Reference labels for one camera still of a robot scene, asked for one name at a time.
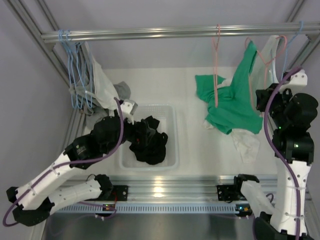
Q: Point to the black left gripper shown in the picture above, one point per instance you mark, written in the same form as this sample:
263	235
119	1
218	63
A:
138	137

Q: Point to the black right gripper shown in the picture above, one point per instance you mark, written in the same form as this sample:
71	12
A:
264	96

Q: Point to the black tank top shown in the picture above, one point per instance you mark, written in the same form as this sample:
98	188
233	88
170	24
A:
155	152

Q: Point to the green tank top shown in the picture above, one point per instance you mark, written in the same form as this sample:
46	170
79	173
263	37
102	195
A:
230	108

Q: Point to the pink hanger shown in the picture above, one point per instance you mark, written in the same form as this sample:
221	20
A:
215	56
264	60

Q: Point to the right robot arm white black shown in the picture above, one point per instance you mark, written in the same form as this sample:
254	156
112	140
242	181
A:
293	145

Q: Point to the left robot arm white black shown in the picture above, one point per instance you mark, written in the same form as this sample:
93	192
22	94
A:
40	198

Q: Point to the grey tank top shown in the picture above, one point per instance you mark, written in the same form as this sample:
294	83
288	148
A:
124	93

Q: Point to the white plastic laundry basket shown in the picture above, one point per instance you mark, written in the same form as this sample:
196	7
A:
166	114

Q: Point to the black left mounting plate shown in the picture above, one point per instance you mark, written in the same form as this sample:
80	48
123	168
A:
119	193

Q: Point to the black mounting plate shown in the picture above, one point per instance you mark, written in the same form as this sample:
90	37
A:
229	193
119	193

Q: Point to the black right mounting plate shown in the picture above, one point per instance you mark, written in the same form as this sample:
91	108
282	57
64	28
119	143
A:
229	193

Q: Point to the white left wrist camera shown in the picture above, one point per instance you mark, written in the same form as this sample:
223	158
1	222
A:
128	108

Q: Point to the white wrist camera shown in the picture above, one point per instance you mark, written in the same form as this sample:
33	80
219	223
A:
299	80
128	108

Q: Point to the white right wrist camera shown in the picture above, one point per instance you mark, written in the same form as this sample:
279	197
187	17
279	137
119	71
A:
299	80

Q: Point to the aluminium hanging rail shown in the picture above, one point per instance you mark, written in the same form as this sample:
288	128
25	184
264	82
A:
182	32

